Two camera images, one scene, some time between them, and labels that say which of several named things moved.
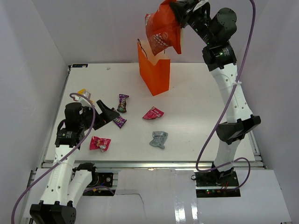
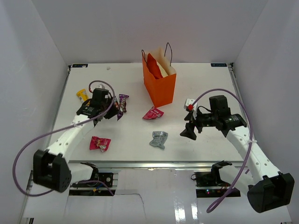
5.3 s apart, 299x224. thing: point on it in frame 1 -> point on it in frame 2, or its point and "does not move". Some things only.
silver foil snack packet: (159, 138) does not move
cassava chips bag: (163, 30) -> (154, 67)
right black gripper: (183, 6) -> (189, 132)
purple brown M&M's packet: (122, 107) does not move
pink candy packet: (97, 143) does not move
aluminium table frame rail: (159, 165) does not move
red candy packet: (153, 113) does not move
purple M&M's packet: (119, 121) -> (120, 112)
